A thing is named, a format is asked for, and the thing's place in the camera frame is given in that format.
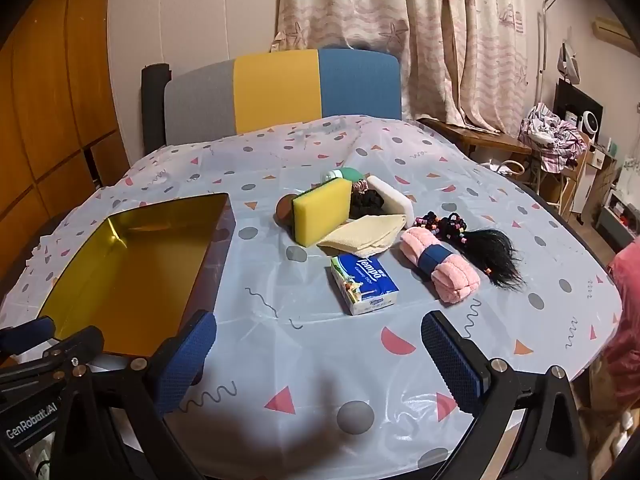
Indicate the wooden wardrobe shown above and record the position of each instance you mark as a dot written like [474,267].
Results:
[50,85]

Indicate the brown round puff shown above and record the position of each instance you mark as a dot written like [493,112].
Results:
[284,208]

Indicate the green silicone bottle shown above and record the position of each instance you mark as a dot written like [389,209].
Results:
[352,175]

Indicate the pink towel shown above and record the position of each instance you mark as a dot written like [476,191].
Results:
[440,265]

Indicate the yellow sponge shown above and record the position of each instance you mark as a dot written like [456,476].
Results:
[322,210]

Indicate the grey yellow blue chair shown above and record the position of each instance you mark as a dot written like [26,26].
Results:
[275,90]

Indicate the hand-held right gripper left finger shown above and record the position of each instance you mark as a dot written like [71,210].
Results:
[185,360]

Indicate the patterned plastic tablecloth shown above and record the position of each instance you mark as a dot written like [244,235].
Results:
[300,360]

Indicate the white shelf unit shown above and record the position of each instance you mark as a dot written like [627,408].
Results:
[590,180]

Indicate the person's pink clothing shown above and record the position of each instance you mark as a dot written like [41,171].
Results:
[625,320]

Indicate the garment steamer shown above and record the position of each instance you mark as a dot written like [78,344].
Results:
[570,60]

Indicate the white sponge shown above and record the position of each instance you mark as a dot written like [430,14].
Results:
[395,197]

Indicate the gold-lined storage box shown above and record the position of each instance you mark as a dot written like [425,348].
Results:
[135,265]

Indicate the wooden side table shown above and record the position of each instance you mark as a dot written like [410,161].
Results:
[475,135]

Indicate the patterned curtain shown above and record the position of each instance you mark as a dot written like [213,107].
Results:
[425,35]

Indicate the black monitor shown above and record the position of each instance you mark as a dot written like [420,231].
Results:
[570,97]

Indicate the small white fan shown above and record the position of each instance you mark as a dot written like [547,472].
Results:
[591,122]

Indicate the blue tissue pack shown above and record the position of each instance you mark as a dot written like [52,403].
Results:
[365,282]

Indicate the cream cloth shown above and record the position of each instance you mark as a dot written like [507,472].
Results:
[365,235]

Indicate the pile of clothes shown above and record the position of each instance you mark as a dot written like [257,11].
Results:
[555,135]

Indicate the wall air conditioner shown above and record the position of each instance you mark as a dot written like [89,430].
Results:
[612,30]

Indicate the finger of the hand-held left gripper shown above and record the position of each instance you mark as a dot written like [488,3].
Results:
[25,335]

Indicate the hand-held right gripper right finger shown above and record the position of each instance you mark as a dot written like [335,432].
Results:
[452,360]

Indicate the black scrunchie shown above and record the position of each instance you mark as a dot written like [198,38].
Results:
[365,205]

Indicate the pink satin scrunchie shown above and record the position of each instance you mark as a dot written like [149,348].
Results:
[359,188]

